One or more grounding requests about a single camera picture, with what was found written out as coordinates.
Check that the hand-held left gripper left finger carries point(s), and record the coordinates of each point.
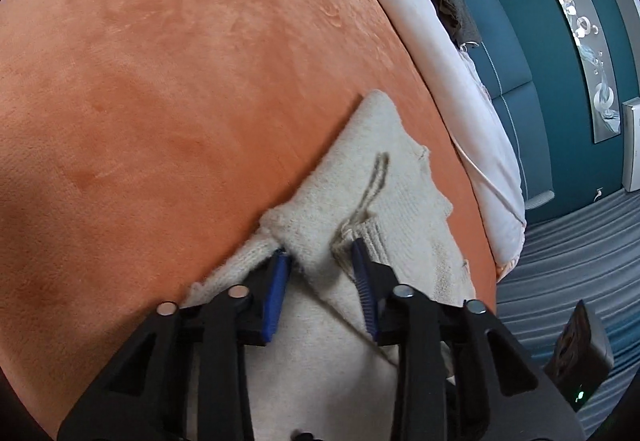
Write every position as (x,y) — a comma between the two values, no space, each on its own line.
(277,288)

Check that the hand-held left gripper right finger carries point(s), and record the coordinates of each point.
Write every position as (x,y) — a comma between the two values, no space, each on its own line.
(362,281)

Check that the cream knitted sweater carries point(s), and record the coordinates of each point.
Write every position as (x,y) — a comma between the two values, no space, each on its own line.
(400,181)

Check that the white duvet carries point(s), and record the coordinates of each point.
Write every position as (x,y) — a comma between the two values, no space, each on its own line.
(450,86)

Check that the orange plush blanket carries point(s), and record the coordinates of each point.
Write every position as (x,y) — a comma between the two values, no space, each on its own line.
(175,96)

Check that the teal padded headboard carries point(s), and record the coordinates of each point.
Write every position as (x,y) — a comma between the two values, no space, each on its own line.
(505,51)

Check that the grey cloth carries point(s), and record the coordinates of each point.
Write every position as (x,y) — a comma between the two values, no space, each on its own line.
(462,16)

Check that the white wall box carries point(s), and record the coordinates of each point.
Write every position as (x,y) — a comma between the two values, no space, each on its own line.
(631,146)

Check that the long silver wall picture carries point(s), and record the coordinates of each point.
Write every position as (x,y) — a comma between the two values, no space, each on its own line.
(585,46)

